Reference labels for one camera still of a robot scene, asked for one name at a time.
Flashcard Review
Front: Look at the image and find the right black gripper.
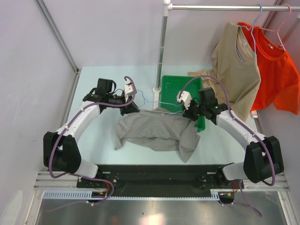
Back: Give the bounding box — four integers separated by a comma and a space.
182, 98, 207, 122

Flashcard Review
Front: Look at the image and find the light blue hanger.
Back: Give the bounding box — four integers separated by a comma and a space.
135, 90, 183, 117

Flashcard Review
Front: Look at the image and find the grey t shirt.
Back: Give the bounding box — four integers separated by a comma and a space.
115, 108, 201, 163

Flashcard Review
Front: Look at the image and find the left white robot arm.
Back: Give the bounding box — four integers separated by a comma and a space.
43, 76, 139, 188

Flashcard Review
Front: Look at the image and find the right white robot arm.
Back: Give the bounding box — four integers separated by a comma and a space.
177, 88, 284, 188

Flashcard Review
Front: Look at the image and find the beige t shirt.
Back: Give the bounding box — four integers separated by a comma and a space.
188, 22, 261, 121

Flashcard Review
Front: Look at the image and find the orange t shirt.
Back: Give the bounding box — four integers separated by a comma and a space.
237, 22, 300, 115

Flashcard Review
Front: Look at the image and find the blue hanger with beige shirt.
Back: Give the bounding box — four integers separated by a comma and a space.
236, 3, 263, 60

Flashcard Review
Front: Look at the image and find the pink hanger with orange shirt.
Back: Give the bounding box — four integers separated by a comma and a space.
258, 3, 292, 52

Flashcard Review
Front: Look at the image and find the green plastic bin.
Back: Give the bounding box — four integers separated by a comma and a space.
160, 75, 207, 133

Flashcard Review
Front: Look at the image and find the metal clothes rack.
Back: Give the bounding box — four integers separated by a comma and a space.
153, 0, 300, 108

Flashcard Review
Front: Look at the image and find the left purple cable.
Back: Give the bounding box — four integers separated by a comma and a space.
44, 75, 137, 213

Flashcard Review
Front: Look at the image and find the purple cable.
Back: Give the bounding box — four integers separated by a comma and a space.
178, 75, 276, 217
44, 75, 137, 213

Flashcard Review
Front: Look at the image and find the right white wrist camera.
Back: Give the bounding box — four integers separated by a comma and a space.
177, 91, 192, 110

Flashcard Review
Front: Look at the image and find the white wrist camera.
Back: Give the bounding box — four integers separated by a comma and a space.
177, 91, 192, 110
123, 80, 136, 102

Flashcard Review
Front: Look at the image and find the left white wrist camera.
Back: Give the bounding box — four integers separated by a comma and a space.
123, 80, 136, 102

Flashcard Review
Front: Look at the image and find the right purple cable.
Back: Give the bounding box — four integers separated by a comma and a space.
178, 75, 276, 217

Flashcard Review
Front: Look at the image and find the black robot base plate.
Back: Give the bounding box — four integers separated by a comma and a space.
76, 165, 244, 198

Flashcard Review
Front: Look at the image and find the white slotted cable duct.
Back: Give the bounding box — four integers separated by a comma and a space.
43, 188, 235, 201

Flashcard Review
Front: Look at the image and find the aluminium corner post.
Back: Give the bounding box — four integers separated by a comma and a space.
34, 0, 82, 101

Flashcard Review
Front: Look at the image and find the aluminium frame rail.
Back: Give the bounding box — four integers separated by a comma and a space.
34, 172, 290, 192

